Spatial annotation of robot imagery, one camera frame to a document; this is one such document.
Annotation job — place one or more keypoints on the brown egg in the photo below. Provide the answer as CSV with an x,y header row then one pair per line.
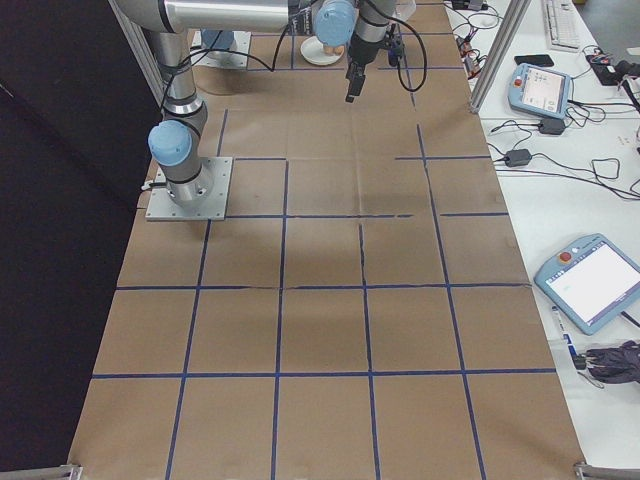
x,y
340,50
328,49

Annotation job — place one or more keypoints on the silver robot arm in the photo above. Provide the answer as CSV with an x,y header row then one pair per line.
x,y
219,39
175,75

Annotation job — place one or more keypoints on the white round plate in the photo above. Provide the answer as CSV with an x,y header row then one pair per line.
x,y
315,56

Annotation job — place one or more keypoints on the clear plastic egg carton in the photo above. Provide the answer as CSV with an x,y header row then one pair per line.
x,y
406,9

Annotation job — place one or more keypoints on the black printed box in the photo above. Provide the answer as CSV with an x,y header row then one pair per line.
x,y
301,22

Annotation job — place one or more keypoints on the flat black device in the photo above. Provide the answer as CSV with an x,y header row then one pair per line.
x,y
470,4

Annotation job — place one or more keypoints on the black smartphone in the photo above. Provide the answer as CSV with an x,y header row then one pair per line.
x,y
535,60

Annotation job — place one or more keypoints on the black power adapter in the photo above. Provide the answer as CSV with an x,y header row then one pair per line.
x,y
518,158
551,126

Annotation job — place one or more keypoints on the grey teach pendant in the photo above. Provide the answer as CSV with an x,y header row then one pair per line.
x,y
590,285
542,90

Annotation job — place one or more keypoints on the white keyboard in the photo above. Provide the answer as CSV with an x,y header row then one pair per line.
x,y
562,25

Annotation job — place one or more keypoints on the black power strip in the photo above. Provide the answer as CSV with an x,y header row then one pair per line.
x,y
602,62

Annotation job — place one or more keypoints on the white pen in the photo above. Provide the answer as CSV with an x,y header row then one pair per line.
x,y
562,327

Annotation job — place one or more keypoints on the dark purple folded umbrella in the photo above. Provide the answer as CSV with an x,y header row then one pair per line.
x,y
615,362

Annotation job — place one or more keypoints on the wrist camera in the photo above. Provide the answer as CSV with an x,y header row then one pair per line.
x,y
395,49

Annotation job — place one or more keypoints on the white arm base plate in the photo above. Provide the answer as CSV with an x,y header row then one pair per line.
x,y
244,50
220,200

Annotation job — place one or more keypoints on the aluminium post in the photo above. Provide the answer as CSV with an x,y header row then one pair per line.
x,y
495,55

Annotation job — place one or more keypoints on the aluminium frame bar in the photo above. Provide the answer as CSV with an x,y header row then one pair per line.
x,y
136,50

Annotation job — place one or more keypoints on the black frame cover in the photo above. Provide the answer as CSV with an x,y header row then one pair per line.
x,y
50,200

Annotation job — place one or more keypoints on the metal corner bracket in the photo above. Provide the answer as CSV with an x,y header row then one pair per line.
x,y
40,472
605,472

